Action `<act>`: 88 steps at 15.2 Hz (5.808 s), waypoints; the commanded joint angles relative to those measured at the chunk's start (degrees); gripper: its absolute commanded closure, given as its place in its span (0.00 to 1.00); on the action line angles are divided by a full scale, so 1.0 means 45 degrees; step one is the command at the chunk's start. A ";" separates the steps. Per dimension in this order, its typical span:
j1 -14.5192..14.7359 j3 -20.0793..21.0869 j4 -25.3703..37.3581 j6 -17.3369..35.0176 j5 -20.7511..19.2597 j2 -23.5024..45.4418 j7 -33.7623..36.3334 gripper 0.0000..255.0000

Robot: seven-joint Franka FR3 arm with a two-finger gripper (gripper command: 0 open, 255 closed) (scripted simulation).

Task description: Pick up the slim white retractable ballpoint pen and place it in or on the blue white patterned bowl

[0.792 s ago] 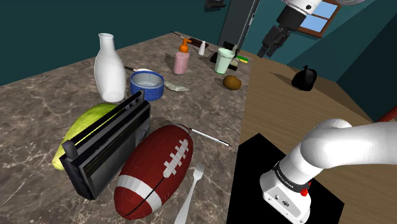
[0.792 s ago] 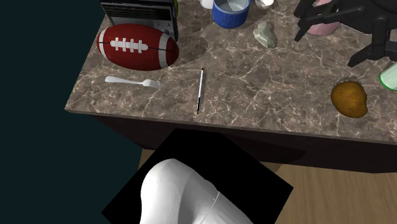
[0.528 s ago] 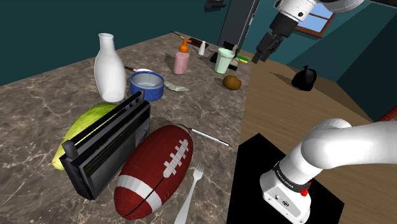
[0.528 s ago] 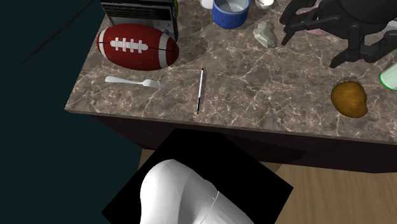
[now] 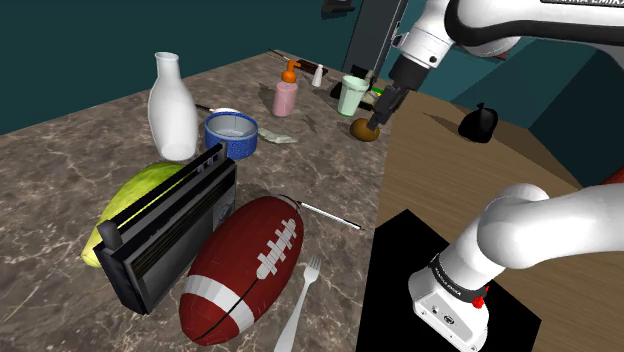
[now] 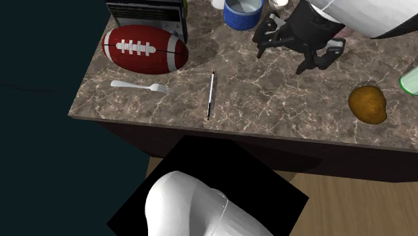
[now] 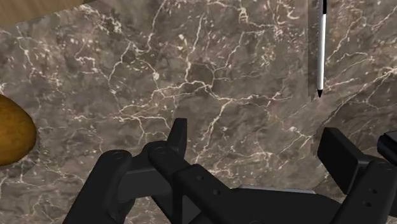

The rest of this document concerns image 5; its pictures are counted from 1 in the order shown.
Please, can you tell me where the black portable radio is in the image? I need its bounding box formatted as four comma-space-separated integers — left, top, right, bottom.
92, 140, 239, 316

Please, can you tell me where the dark brown flat stick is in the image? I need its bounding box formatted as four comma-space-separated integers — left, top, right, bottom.
267, 48, 329, 78

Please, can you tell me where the black handled white spoon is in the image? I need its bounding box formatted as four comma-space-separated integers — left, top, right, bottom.
195, 103, 240, 116

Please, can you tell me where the pale green cup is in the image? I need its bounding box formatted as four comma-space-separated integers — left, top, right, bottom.
337, 74, 371, 118

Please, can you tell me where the white ceramic vase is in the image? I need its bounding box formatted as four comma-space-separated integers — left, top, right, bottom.
147, 51, 200, 163

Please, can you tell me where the black robot stand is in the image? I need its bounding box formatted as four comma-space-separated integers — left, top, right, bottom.
355, 208, 542, 352

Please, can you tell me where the blue bowl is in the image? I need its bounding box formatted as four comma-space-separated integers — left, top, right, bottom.
203, 111, 259, 161

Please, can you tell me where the brown kiwi fruit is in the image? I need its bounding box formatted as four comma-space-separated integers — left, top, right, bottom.
349, 117, 381, 144

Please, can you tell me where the pink soap dispenser orange pump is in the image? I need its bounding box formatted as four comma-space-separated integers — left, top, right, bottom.
271, 59, 302, 118

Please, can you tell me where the silver black pen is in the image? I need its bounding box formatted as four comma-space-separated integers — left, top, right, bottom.
296, 199, 365, 231

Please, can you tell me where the silver fork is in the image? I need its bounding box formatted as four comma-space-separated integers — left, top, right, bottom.
272, 255, 323, 352

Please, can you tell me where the dark grey tall cabinet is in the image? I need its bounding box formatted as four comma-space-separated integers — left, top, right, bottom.
341, 0, 410, 79

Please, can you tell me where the black pear shaped object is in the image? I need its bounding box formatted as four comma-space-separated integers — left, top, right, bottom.
457, 102, 499, 145

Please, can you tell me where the red american football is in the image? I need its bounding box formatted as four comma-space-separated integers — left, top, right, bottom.
178, 195, 305, 347

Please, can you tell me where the crumpled grey green cloth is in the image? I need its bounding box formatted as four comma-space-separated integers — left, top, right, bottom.
257, 127, 299, 145

